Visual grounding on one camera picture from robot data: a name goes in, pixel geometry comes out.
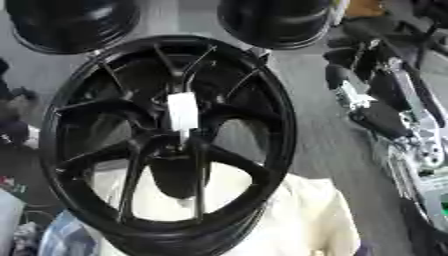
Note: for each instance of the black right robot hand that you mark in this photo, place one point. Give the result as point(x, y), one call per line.
point(382, 118)

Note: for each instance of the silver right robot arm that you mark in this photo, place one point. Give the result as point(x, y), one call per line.
point(429, 173)

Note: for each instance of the black spoked wheel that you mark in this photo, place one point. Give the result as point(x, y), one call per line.
point(279, 133)

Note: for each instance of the black round wheel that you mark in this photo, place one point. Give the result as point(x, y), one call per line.
point(274, 23)
point(70, 23)

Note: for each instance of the cream cloth cover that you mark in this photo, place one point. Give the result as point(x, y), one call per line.
point(309, 216)

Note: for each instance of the blue white checked cloth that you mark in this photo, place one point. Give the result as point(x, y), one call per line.
point(65, 235)

